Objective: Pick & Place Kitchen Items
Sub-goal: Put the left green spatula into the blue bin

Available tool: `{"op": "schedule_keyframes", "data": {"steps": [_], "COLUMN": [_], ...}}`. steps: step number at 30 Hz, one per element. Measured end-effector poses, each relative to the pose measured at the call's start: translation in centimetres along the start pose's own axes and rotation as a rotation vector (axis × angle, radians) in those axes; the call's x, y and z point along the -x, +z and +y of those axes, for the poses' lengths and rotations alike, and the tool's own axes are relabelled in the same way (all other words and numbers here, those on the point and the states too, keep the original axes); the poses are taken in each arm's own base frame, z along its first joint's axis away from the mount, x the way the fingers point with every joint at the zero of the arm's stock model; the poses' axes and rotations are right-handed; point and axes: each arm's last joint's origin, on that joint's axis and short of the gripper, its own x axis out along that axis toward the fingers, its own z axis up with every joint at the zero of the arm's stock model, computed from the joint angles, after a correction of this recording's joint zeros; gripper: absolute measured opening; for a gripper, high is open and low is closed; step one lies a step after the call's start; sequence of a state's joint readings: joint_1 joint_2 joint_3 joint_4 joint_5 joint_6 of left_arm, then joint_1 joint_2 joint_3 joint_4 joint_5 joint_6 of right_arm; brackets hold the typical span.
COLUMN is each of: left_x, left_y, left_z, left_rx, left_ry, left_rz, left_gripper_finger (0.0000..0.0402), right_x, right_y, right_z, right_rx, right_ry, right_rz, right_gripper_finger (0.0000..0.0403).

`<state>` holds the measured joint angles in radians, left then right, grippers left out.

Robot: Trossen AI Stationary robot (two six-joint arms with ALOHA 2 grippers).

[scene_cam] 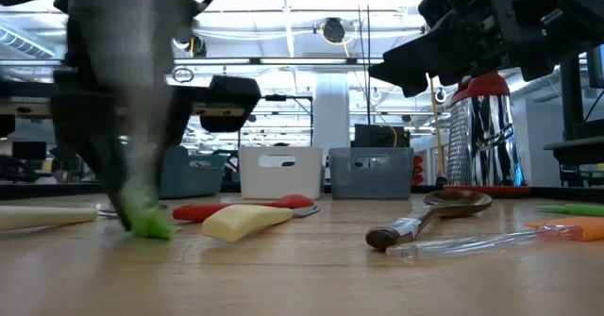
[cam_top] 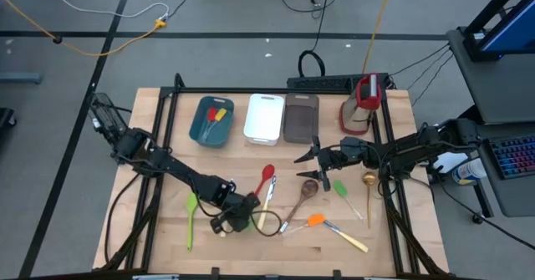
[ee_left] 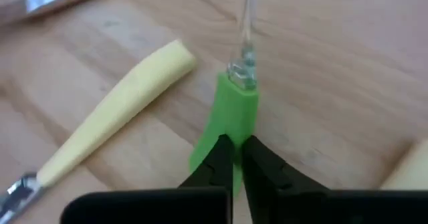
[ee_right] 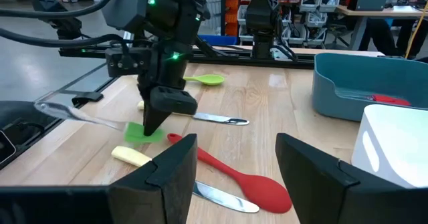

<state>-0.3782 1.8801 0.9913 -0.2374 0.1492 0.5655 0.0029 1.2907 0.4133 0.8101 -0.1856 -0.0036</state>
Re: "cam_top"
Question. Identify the red silicone spoon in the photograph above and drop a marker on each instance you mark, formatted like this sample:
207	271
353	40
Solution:
267	173

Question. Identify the black metal table frame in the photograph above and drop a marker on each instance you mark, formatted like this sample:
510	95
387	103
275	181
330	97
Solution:
188	90

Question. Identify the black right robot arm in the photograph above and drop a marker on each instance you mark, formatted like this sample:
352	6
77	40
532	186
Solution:
418	146

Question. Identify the white plastic bin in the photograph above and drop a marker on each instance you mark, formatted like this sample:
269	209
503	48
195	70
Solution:
263	119

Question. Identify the green silicone spoon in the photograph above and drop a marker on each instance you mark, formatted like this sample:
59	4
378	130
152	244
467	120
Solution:
190	230

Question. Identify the grey keyboard desk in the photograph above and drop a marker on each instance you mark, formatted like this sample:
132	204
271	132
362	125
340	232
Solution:
514	196

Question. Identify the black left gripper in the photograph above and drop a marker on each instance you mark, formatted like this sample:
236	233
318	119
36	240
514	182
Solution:
242	211

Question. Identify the grey furniture foot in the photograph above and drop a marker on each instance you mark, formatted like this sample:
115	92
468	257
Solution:
21	78

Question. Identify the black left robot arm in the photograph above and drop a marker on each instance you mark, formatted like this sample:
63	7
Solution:
179	171

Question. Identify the black caster foot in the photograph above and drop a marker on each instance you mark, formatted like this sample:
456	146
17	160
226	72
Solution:
6	119

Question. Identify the white card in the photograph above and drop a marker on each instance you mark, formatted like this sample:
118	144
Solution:
449	163

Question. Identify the grey plastic bin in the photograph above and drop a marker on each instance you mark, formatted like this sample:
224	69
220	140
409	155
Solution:
301	119

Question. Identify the black monitor stand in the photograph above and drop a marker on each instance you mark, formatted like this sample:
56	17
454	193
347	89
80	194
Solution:
493	8

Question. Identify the backlit computer keyboard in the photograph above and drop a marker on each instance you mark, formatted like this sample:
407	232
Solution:
514	156

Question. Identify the grey side desk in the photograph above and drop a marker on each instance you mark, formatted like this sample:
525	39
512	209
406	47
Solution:
493	92

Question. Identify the computer monitor blue screen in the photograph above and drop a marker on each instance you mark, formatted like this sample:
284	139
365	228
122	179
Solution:
514	29

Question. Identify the gold metal spoon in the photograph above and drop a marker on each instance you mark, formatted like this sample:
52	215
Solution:
368	178

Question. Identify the teal plastic bin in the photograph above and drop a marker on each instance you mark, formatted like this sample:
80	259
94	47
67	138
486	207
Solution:
198	133

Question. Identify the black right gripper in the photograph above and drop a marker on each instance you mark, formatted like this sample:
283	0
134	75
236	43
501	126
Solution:
338	159

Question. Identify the dark wooden spoon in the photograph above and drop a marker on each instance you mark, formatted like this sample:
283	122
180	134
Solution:
308	188

